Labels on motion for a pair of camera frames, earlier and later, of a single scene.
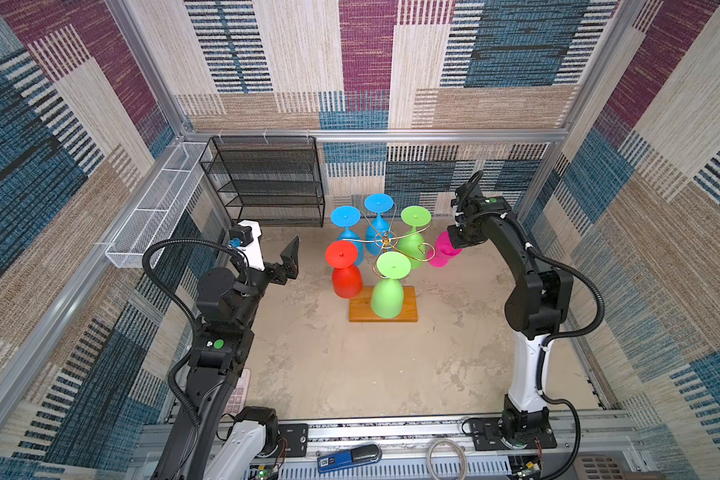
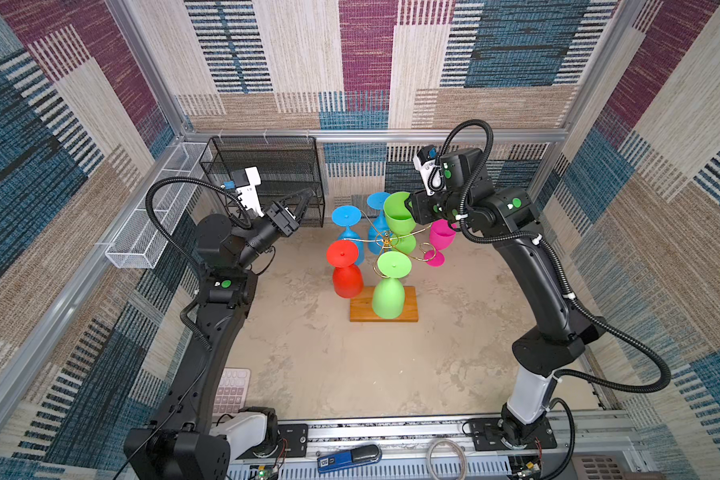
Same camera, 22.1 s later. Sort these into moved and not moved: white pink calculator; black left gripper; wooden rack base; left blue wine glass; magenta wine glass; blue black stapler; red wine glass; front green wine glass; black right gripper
Moved: black right gripper; black left gripper; magenta wine glass
Not moved: white pink calculator; left blue wine glass; blue black stapler; wooden rack base; red wine glass; front green wine glass
